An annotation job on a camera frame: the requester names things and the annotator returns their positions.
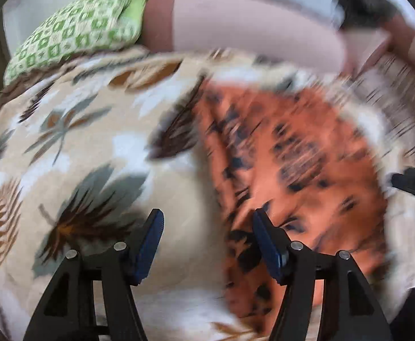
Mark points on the pink bolster cushion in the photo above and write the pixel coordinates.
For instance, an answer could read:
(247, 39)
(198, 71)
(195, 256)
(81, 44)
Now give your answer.
(246, 25)

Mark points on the orange black patterned cloth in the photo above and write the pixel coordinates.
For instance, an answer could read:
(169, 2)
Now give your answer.
(299, 142)

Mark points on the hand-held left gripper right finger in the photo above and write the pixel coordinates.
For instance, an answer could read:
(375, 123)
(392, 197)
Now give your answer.
(267, 245)

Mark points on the green patterned pillow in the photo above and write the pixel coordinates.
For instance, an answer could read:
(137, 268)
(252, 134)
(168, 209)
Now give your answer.
(72, 32)

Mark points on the cream leaf print blanket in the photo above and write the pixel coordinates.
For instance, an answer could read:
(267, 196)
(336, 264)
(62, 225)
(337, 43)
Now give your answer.
(86, 142)

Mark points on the dark furry cloth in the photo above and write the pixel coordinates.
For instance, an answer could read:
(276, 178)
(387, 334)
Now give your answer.
(360, 0)

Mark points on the beige striped cloth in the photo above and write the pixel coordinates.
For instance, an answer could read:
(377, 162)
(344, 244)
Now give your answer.
(406, 96)

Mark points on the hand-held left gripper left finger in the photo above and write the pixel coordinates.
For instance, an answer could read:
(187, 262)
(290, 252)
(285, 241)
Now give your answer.
(150, 241)

